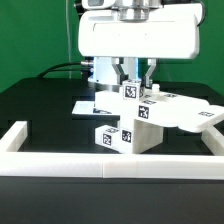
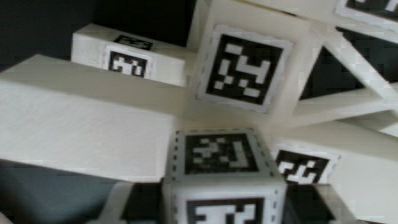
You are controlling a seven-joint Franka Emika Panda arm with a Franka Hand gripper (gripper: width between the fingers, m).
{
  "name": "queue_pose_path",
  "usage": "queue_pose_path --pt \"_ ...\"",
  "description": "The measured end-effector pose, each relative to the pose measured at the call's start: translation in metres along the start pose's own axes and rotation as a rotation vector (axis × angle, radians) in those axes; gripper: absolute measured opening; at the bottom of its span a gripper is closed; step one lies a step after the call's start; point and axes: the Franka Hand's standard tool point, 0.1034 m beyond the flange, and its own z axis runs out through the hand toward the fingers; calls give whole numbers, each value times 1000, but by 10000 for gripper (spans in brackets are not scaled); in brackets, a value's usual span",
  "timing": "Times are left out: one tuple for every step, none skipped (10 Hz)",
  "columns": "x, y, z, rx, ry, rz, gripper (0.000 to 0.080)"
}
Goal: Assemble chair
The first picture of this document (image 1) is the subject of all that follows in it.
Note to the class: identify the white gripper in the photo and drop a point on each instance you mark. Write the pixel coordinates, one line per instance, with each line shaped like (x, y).
(141, 29)

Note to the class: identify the white chair back bar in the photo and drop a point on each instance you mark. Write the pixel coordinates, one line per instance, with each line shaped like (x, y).
(127, 109)

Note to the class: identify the white chair seat part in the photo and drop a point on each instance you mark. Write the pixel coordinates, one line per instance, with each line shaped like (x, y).
(137, 136)

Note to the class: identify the white tag sheet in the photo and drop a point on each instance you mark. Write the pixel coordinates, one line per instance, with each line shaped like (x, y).
(87, 108)

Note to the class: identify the white U-shaped fence frame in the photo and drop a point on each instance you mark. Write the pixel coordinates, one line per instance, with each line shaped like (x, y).
(13, 162)

